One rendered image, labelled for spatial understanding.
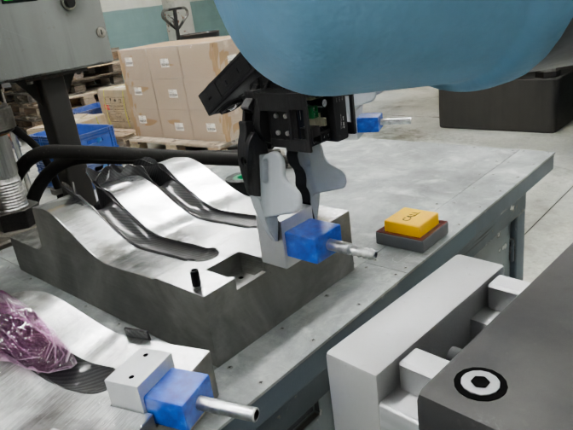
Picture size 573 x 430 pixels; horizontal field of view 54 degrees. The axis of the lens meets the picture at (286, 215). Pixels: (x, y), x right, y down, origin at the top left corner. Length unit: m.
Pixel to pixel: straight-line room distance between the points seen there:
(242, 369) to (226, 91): 0.29
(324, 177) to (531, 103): 4.02
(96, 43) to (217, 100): 0.94
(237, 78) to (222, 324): 0.26
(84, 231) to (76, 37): 0.76
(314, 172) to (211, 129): 4.10
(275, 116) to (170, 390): 0.26
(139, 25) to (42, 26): 7.23
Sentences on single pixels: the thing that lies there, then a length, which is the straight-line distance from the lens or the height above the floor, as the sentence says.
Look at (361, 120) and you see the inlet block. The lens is 1.04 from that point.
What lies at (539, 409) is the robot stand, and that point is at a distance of 0.20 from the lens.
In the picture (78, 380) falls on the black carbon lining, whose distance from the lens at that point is 0.59.
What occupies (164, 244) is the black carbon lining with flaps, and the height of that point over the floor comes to 0.88.
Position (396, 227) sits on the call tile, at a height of 0.83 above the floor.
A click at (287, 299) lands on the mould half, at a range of 0.69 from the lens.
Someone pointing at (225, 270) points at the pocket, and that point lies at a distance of 0.67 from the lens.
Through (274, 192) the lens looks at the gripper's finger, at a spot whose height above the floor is 0.99.
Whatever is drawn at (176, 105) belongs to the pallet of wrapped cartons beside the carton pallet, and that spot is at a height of 0.44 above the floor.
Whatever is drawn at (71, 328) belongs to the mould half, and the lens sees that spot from 0.64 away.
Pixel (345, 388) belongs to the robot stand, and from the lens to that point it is 0.30.
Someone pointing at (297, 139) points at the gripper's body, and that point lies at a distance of 0.50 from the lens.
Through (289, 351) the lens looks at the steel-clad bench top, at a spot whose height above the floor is 0.80.
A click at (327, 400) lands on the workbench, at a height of 0.65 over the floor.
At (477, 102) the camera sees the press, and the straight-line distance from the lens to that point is 4.71.
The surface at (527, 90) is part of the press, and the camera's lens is 4.55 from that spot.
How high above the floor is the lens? 1.16
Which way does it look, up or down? 21 degrees down
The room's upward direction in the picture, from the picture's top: 8 degrees counter-clockwise
